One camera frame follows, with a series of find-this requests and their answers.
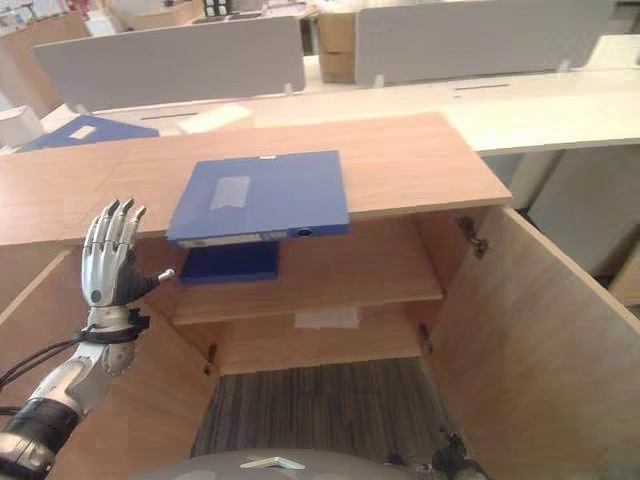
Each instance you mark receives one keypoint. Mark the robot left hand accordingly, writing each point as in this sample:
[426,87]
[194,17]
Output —
[102,260]

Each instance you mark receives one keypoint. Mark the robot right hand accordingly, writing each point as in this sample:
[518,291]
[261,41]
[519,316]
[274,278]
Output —
[455,460]

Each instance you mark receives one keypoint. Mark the blue folder with clear pocket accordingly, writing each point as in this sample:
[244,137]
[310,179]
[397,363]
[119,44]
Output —
[280,190]

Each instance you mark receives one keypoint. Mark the robot left arm silver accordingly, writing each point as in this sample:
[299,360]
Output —
[75,375]

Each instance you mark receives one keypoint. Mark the blue folder open box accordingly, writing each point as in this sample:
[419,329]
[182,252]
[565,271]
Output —
[225,262]

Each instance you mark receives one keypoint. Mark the wooden cabinet door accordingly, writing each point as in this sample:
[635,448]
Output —
[530,360]
[150,400]

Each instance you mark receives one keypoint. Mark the blue folder with white label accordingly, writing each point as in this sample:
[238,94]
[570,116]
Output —
[110,132]

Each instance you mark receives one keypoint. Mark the wooden cabinet shelf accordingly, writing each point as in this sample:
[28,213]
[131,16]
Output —
[350,280]

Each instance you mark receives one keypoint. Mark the wooden office cabinet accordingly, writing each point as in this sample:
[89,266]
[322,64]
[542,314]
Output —
[400,160]

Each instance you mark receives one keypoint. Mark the white office desk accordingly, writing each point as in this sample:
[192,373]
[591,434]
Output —
[525,110]

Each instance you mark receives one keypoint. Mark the metal door hinge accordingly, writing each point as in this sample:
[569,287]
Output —
[210,360]
[426,339]
[474,237]

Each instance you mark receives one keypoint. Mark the grey robot body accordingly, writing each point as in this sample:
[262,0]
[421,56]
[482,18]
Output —
[300,465]

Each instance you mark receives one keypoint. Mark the white flat box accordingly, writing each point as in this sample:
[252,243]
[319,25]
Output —
[215,120]

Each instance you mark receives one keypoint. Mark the white paper label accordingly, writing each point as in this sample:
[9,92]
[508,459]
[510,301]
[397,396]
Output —
[327,318]

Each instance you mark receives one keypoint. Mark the grey desk partition panel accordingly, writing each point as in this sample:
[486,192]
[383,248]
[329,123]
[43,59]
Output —
[170,62]
[475,40]

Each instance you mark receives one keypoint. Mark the wooden desk partition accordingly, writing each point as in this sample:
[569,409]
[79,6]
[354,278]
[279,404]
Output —
[35,60]

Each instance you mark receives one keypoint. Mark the cardboard box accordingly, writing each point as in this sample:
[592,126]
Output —
[336,30]
[336,67]

